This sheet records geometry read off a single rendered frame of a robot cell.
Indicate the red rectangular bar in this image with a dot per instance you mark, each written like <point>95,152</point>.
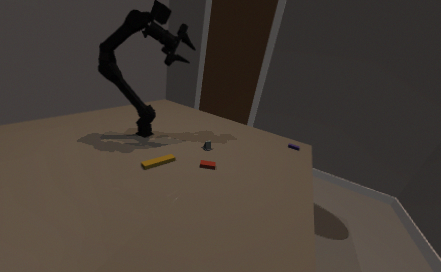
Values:
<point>207,164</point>

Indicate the olive yellow bar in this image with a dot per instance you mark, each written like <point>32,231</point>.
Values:
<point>158,161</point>

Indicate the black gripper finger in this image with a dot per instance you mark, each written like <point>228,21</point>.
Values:
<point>179,58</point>
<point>188,42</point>

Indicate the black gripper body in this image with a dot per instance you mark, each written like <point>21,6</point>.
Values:
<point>169,40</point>

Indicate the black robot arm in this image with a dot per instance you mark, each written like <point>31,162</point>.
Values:
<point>135,22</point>

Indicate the small purple block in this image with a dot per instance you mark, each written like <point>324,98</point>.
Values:
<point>293,146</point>

